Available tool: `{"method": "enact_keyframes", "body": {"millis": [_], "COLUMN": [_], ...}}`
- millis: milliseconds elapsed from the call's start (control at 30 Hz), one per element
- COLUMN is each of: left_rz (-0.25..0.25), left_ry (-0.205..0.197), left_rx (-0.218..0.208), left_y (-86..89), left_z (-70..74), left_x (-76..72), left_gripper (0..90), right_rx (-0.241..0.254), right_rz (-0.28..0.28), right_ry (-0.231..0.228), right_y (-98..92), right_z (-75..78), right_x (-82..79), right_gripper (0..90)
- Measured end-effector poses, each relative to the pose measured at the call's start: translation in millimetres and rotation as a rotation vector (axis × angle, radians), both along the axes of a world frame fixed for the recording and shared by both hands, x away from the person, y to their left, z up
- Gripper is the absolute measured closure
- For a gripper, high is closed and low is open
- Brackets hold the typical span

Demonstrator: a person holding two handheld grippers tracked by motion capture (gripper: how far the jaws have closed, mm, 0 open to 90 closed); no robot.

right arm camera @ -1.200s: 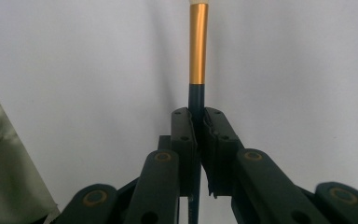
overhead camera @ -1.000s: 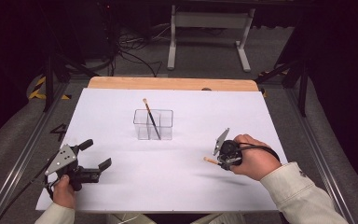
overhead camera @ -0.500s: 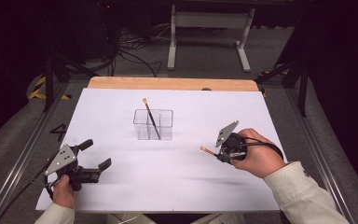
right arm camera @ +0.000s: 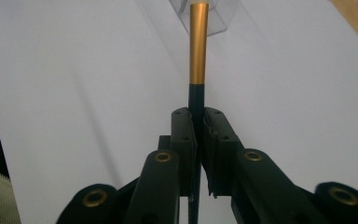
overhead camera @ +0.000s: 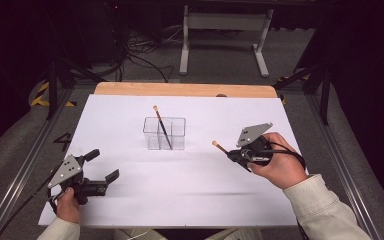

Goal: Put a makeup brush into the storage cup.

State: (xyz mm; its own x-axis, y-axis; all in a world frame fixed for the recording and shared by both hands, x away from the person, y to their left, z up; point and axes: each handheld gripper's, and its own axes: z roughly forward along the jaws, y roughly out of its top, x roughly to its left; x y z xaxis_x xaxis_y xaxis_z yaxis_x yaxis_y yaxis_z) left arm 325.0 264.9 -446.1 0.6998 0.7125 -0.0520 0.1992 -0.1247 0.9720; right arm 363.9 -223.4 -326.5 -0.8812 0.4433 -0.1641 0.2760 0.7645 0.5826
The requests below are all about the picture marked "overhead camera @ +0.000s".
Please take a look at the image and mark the white table sheet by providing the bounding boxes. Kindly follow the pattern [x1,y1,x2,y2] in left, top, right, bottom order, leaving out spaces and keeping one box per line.
[38,94,309,230]

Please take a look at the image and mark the person's left hand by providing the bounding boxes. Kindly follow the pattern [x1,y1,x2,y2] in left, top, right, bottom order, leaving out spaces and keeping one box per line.
[55,186,83,225]

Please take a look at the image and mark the white metal stand frame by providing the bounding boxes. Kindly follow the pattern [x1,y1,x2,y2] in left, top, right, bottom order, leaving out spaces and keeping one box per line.
[178,4,275,79]

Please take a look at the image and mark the yellow black hazard tape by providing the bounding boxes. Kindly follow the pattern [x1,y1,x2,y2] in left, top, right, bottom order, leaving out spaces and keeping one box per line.
[29,81,78,109]
[276,67,312,83]

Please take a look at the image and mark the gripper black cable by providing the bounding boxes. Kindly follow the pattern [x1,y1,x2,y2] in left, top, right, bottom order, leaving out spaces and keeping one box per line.
[263,141,307,170]
[0,163,64,240]

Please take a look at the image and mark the clear plastic organizer box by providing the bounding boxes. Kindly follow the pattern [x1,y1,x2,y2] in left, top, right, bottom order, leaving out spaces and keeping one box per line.
[142,116,187,151]

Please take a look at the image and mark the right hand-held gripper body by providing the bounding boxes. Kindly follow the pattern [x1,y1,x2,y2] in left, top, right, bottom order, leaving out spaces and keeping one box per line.
[235,121,275,167]

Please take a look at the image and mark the person's right leg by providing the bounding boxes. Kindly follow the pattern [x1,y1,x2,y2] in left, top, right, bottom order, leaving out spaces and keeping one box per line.
[204,227,264,240]

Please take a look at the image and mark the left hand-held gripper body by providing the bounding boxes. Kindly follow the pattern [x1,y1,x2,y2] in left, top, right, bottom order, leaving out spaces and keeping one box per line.
[47,154,108,205]

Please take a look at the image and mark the aluminium floor rail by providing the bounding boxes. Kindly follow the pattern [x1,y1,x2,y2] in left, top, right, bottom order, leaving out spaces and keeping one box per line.
[303,94,384,240]
[0,87,77,240]

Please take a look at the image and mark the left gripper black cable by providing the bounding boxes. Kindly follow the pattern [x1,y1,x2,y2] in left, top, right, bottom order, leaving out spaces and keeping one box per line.
[0,163,64,240]

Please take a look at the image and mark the black tripod stand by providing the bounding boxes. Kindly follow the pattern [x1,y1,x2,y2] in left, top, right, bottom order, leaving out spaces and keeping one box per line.
[44,54,108,122]
[272,58,332,127]

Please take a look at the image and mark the black makeup brush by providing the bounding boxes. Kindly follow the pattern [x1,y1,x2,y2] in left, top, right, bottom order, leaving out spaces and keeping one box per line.
[211,140,230,155]
[152,104,174,151]

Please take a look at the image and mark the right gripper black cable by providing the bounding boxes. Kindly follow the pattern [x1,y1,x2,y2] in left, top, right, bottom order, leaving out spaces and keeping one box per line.
[263,141,307,170]

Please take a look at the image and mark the bundle of black floor cables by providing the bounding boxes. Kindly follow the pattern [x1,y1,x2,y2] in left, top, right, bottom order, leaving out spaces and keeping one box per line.
[121,24,177,84]

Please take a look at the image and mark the person's right hand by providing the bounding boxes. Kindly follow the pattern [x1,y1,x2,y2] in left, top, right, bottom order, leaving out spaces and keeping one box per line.
[247,131,310,191]

